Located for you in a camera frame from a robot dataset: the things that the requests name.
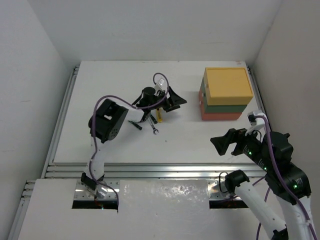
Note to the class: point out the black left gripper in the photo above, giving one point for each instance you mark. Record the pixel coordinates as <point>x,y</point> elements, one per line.
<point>165,101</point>

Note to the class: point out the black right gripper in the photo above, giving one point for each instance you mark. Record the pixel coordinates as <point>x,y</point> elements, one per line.
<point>221,142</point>

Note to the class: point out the red bottom drawer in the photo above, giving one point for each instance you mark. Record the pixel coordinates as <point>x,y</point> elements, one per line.
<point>229,116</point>

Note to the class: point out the silver wrench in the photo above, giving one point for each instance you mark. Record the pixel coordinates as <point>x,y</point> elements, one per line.
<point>154,129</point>

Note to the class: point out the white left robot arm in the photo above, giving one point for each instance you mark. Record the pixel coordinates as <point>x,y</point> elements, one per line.
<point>111,112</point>

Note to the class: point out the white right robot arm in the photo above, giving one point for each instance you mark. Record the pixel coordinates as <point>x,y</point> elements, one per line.
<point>288,182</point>

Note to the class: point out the yellow utility knife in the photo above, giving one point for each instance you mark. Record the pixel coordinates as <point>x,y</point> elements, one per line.
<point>159,115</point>

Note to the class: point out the green middle drawer box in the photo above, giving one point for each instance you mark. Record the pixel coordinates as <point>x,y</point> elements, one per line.
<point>219,108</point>

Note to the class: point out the yellow top drawer box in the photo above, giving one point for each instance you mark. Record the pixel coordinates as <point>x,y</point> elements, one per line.
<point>227,86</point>

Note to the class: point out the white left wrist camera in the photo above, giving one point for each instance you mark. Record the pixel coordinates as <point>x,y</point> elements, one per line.
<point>160,86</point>

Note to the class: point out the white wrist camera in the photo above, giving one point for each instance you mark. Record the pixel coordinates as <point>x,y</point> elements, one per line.
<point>160,86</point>
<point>256,121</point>

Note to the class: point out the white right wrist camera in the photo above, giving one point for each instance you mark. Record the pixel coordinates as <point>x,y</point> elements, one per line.
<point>256,121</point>

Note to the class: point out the aluminium frame rail front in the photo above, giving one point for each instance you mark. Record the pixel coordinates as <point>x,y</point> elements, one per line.
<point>152,170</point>

